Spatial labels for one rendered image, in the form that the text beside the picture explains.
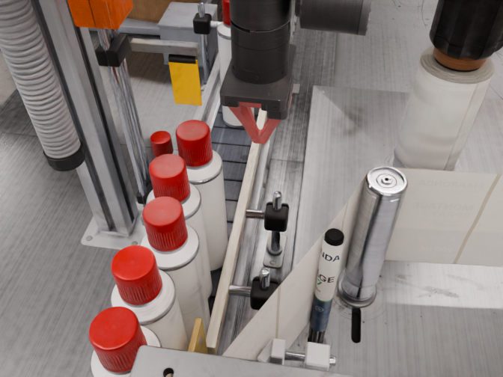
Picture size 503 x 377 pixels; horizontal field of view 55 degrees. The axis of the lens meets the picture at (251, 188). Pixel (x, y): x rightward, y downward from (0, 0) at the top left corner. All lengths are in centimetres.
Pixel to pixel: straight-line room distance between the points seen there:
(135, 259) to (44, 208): 44
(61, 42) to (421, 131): 43
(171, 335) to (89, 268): 30
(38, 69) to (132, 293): 18
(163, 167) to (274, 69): 14
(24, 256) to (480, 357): 59
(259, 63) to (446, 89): 24
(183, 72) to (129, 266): 22
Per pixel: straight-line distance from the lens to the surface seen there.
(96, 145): 60
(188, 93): 52
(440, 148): 67
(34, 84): 41
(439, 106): 63
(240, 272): 60
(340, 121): 81
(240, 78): 49
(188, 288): 45
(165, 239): 40
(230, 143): 76
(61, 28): 52
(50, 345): 66
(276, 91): 47
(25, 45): 40
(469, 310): 62
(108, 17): 46
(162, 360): 26
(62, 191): 81
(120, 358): 35
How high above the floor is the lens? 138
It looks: 46 degrees down
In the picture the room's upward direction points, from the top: 1 degrees counter-clockwise
